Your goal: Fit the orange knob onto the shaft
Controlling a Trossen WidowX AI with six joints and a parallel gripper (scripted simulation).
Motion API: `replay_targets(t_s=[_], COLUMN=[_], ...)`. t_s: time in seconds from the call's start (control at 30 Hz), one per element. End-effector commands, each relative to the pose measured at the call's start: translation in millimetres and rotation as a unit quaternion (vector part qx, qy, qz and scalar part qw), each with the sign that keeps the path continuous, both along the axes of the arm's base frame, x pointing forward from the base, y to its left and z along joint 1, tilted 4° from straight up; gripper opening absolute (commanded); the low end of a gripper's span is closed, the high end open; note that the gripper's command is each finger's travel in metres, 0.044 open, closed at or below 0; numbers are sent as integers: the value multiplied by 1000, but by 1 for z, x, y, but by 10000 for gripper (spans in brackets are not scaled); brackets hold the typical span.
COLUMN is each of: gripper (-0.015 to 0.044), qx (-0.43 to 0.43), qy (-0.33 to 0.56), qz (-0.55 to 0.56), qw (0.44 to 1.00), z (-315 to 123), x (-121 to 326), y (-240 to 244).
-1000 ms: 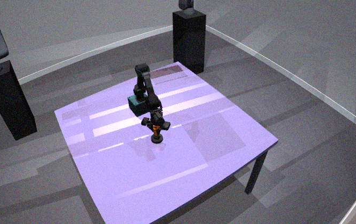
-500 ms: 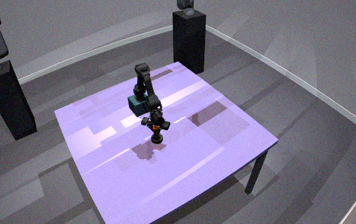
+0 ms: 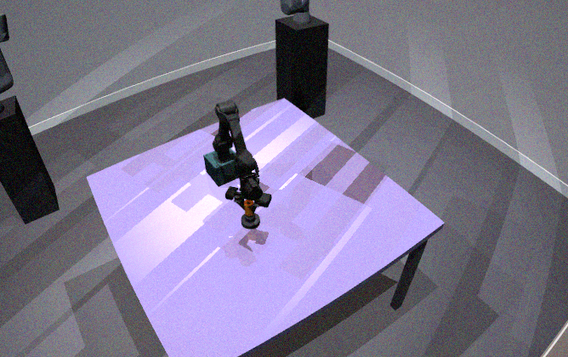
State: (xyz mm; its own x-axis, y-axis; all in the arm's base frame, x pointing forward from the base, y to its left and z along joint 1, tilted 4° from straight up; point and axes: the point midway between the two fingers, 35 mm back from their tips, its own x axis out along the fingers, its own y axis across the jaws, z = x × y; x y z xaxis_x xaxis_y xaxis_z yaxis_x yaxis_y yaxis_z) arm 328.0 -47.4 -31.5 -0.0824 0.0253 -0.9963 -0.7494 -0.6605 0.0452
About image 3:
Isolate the orange cylinder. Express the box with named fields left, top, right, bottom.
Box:
left=244, top=200, right=254, bottom=216

